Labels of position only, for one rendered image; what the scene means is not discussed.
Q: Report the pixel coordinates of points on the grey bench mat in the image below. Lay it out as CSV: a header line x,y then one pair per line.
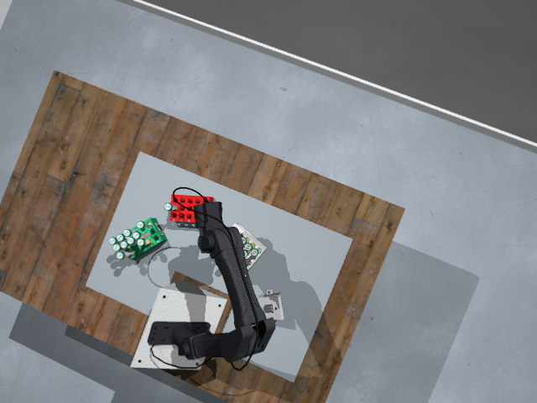
x,y
301,262

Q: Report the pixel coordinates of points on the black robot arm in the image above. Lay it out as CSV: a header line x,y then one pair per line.
x,y
198,341

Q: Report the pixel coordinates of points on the white tube rack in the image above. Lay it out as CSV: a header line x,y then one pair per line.
x,y
250,260

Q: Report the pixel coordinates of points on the red test tube rack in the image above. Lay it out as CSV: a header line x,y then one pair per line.
x,y
183,214

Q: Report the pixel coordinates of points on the green test tube rack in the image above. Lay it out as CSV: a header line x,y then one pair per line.
x,y
156,234

